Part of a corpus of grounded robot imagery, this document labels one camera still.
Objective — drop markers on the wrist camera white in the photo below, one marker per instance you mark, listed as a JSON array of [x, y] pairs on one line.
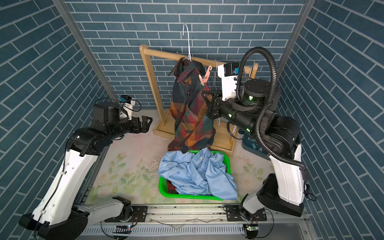
[[128, 104], [228, 79]]

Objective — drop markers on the light blue shirt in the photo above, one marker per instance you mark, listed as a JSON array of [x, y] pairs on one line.
[[195, 174]]

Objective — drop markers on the teal storage box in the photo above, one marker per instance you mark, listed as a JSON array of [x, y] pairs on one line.
[[253, 147]]

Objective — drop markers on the red black plaid shirt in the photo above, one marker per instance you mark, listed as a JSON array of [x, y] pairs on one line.
[[171, 189]]

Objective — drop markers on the white wire hanger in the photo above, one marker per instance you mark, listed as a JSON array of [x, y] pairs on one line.
[[186, 31], [216, 88]]

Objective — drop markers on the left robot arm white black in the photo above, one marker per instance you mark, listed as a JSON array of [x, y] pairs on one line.
[[57, 217]]

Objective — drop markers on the dark multicolour plaid shirt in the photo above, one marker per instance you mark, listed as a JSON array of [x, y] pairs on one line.
[[193, 129]]

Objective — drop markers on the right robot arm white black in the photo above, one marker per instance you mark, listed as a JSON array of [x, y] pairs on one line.
[[253, 111]]

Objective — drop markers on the wooden clothes rack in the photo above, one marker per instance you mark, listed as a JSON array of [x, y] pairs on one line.
[[166, 126]]

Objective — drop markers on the green plastic basket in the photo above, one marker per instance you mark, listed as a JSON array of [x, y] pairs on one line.
[[163, 192]]

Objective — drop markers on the pink clothespin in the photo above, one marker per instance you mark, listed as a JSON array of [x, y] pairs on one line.
[[205, 78]]

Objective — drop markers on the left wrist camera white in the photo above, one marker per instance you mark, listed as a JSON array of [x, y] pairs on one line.
[[128, 104]]

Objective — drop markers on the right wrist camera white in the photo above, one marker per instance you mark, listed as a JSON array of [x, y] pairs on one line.
[[228, 79]]

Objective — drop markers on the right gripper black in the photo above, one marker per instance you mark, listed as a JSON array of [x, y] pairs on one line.
[[213, 106]]

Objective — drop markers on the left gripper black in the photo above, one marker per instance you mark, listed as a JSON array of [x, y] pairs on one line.
[[138, 128]]

